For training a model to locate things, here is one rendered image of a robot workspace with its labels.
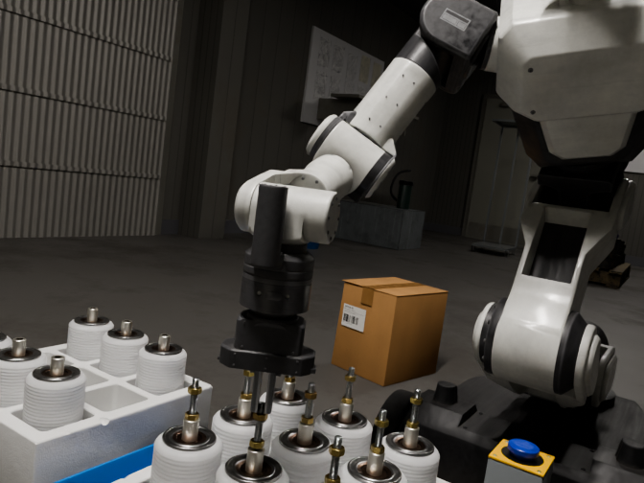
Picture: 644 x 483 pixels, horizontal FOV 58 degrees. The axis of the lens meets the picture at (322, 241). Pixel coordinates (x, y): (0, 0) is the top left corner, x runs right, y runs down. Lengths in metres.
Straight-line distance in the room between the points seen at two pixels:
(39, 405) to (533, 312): 0.83
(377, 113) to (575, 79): 0.30
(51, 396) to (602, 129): 1.00
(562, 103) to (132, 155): 3.87
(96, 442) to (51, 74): 3.33
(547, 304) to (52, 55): 3.65
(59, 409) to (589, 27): 1.02
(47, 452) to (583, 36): 1.03
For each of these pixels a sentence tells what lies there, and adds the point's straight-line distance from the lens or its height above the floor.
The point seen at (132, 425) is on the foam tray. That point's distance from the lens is 1.16.
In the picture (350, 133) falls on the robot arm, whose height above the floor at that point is 0.71.
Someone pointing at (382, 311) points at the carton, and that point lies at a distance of 1.91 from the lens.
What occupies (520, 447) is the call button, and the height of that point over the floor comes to 0.33.
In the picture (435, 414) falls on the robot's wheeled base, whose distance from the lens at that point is 1.26.
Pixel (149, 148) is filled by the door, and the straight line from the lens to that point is 4.70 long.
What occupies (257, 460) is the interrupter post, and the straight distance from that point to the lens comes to 0.81.
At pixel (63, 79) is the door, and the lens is 4.27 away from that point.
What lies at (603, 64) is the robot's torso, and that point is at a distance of 0.99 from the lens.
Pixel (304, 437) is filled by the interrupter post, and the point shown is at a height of 0.26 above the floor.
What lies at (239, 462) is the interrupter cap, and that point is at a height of 0.25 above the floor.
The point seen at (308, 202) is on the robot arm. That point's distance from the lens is 0.69.
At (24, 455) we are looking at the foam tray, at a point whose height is 0.15.
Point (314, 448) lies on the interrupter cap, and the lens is 0.90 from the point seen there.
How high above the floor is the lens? 0.64
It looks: 6 degrees down
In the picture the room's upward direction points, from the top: 8 degrees clockwise
